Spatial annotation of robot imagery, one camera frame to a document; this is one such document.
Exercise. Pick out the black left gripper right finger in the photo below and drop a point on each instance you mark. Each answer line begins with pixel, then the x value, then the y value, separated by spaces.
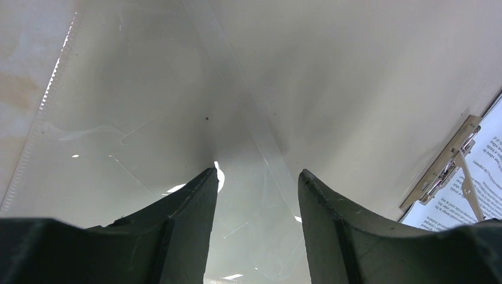
pixel 347 243

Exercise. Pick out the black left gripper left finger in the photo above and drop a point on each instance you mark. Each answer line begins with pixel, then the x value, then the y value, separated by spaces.
pixel 165 242

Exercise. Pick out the printed white paper sheets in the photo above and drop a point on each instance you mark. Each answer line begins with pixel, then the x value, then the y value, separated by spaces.
pixel 484 163

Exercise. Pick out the metal folder clip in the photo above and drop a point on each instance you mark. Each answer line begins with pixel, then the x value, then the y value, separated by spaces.
pixel 451 159

